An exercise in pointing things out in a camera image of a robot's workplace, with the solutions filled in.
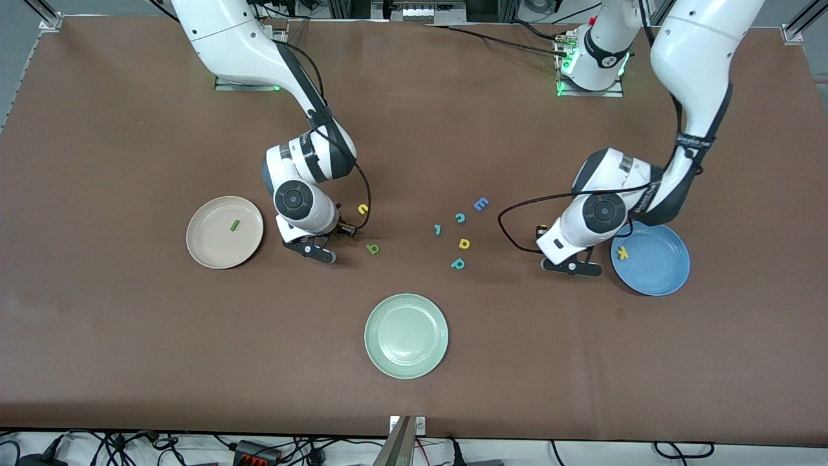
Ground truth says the blue round plate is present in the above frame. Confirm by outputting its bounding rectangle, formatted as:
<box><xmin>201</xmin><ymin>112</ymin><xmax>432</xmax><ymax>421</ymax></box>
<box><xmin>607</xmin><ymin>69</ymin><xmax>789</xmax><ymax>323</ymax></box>
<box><xmin>611</xmin><ymin>220</ymin><xmax>691</xmax><ymax>297</ymax></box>

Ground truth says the pale green round plate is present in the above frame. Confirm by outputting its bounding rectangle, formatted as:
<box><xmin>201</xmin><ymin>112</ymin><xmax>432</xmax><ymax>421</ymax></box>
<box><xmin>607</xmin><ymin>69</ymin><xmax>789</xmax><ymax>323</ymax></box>
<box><xmin>364</xmin><ymin>293</ymin><xmax>450</xmax><ymax>380</ymax></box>

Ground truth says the beige brown round plate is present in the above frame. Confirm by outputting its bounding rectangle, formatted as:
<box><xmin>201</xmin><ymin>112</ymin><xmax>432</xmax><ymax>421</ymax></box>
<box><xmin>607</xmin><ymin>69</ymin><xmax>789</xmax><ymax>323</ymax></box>
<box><xmin>186</xmin><ymin>196</ymin><xmax>265</xmax><ymax>270</ymax></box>

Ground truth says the grey terminal block device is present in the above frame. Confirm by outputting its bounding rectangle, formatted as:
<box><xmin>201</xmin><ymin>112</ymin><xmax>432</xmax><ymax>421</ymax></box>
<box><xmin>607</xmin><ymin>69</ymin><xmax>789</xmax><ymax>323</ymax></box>
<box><xmin>388</xmin><ymin>0</ymin><xmax>468</xmax><ymax>25</ymax></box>

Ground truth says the black red power strip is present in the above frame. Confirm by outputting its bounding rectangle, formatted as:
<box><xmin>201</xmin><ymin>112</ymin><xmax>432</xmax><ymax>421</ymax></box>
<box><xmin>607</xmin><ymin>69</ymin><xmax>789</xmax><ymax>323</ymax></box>
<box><xmin>234</xmin><ymin>440</ymin><xmax>283</xmax><ymax>466</ymax></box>

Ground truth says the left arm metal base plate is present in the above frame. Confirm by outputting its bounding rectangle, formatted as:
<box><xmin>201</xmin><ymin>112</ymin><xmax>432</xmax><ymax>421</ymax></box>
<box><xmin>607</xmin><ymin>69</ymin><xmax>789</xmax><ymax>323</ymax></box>
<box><xmin>556</xmin><ymin>39</ymin><xmax>626</xmax><ymax>98</ymax></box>

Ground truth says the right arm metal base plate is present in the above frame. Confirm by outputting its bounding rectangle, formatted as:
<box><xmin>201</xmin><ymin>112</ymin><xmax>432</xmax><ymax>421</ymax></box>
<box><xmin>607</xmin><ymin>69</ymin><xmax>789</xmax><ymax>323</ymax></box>
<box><xmin>215</xmin><ymin>76</ymin><xmax>281</xmax><ymax>91</ymax></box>

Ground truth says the long black table cable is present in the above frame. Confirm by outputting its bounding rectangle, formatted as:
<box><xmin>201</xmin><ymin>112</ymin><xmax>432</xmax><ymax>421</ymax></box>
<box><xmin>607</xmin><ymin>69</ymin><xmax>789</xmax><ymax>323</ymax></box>
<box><xmin>446</xmin><ymin>25</ymin><xmax>570</xmax><ymax>58</ymax></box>

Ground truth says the short black table cable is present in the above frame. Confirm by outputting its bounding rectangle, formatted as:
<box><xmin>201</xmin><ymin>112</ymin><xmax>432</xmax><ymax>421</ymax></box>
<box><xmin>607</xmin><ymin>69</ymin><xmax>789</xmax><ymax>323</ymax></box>
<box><xmin>508</xmin><ymin>19</ymin><xmax>567</xmax><ymax>43</ymax></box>

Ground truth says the grey metal camera pole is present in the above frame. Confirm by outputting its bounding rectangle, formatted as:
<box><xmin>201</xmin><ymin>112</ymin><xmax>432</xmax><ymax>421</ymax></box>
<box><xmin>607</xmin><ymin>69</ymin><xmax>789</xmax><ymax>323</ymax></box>
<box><xmin>372</xmin><ymin>416</ymin><xmax>415</xmax><ymax>466</ymax></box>

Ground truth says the black cable by base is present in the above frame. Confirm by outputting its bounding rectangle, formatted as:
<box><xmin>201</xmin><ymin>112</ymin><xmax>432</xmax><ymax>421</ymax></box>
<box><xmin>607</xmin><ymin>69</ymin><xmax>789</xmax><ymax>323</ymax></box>
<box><xmin>249</xmin><ymin>3</ymin><xmax>311</xmax><ymax>23</ymax></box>

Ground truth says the black looped floor cable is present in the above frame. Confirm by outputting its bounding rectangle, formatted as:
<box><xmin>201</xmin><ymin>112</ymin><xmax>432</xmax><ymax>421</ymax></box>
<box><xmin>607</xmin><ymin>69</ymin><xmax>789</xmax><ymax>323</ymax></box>
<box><xmin>652</xmin><ymin>441</ymin><xmax>716</xmax><ymax>460</ymax></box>

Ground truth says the black tangled floor cable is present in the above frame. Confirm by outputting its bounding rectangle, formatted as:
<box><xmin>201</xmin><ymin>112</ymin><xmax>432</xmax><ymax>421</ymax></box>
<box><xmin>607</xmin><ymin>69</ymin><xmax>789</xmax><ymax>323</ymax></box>
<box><xmin>61</xmin><ymin>430</ymin><xmax>179</xmax><ymax>455</ymax></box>

